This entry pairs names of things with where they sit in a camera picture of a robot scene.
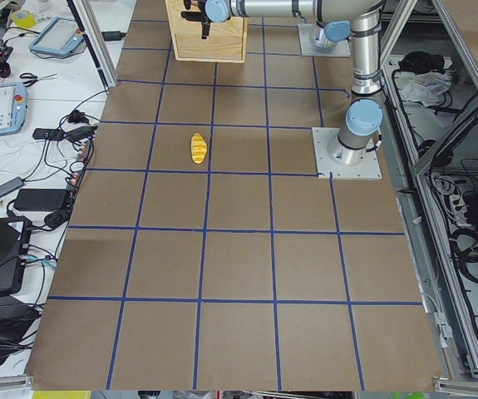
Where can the aluminium frame rail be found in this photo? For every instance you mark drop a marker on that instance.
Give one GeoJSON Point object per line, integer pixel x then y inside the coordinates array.
{"type": "Point", "coordinates": [427, 268]}

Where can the aluminium frame post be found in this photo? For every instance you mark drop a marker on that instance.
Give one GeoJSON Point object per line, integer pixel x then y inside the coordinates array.
{"type": "Point", "coordinates": [85, 19]}

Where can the wooden drawer cabinet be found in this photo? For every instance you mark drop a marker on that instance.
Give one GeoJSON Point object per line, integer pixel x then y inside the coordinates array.
{"type": "Point", "coordinates": [226, 41]}

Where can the blue teach pendant upper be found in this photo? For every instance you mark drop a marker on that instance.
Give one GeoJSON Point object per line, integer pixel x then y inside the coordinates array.
{"type": "Point", "coordinates": [60, 38]}

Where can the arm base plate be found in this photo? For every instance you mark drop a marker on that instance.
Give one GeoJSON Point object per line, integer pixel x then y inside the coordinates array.
{"type": "Point", "coordinates": [331, 40]}
{"type": "Point", "coordinates": [334, 161]}

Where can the toy bread loaf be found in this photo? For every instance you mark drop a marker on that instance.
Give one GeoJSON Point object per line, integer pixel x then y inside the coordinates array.
{"type": "Point", "coordinates": [198, 148]}

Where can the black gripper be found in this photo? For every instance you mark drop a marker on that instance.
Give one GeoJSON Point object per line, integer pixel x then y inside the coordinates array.
{"type": "Point", "coordinates": [205, 19]}

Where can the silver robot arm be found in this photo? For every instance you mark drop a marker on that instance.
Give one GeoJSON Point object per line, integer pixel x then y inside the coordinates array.
{"type": "Point", "coordinates": [362, 120]}
{"type": "Point", "coordinates": [364, 17]}

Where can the white crumpled cloth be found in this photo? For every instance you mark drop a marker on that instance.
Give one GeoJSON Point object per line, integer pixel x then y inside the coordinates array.
{"type": "Point", "coordinates": [429, 89]}

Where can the black scissors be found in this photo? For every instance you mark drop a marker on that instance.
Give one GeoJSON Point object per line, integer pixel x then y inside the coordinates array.
{"type": "Point", "coordinates": [29, 79]}

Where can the yellow tape roll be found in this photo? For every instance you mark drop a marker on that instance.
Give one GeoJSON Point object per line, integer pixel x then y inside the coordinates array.
{"type": "Point", "coordinates": [23, 19]}

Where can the black power adapter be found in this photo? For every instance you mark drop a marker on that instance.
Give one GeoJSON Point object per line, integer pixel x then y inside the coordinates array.
{"type": "Point", "coordinates": [40, 199]}

